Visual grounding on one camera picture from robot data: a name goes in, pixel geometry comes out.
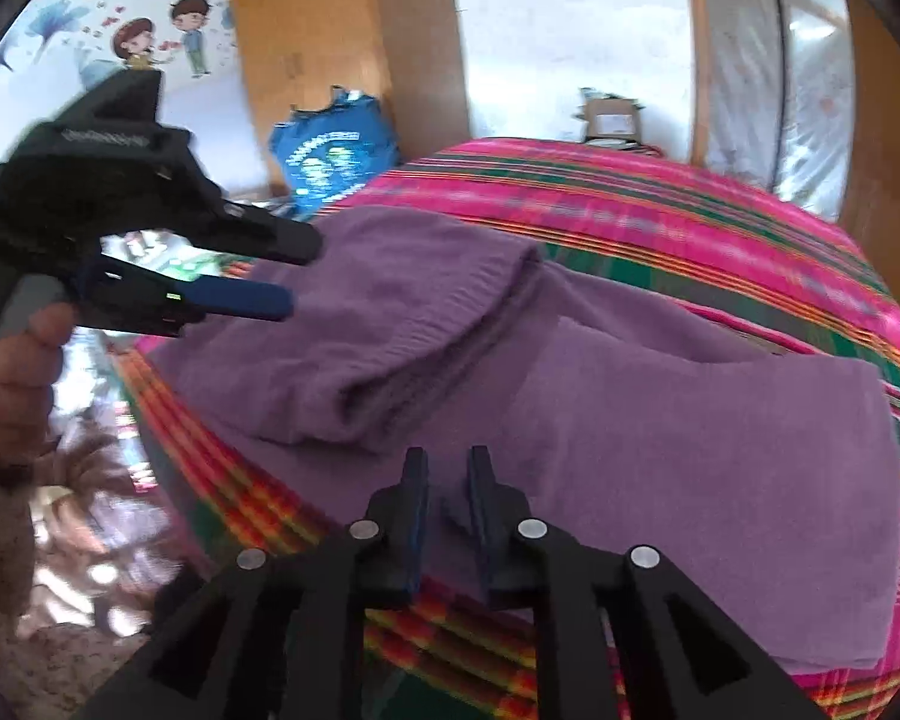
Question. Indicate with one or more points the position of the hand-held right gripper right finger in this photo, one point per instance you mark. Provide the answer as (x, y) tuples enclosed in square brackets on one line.
[(481, 525)]

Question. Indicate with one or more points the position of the cardboard box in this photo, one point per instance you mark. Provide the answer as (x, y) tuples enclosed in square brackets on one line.
[(611, 120)]

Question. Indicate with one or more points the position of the black net pole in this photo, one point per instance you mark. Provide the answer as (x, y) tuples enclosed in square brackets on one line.
[(780, 30)]

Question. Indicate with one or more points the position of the cartoon couple wall sticker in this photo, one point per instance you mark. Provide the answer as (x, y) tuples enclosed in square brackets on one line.
[(191, 30)]

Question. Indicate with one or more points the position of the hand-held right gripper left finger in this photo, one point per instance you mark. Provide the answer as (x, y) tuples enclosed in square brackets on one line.
[(416, 525)]

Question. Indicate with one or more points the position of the blue printed bag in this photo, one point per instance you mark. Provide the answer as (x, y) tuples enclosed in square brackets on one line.
[(330, 165)]

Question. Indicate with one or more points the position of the wooden door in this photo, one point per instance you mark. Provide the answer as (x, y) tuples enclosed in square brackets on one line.
[(885, 165)]

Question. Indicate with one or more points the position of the white printed mosquito net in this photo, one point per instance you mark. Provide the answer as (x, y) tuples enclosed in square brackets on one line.
[(742, 90)]

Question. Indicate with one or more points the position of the purple sweater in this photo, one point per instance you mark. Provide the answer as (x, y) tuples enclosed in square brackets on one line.
[(645, 450)]

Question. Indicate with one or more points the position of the wooden wardrobe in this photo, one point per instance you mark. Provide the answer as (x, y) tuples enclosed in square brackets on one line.
[(412, 52)]

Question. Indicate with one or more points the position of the plaid bed sheet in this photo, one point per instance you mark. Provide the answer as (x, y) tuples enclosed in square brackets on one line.
[(645, 202)]

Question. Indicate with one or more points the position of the person's left forearm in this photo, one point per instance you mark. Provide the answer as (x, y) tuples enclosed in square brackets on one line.
[(0, 540)]

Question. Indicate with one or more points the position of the wooden door frame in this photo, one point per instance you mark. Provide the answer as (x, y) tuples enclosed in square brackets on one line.
[(701, 52)]

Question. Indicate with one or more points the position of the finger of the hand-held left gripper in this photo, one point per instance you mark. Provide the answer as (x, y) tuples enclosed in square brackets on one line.
[(247, 300), (270, 236)]

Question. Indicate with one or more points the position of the person's left hand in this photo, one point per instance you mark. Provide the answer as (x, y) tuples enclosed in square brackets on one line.
[(11, 390)]

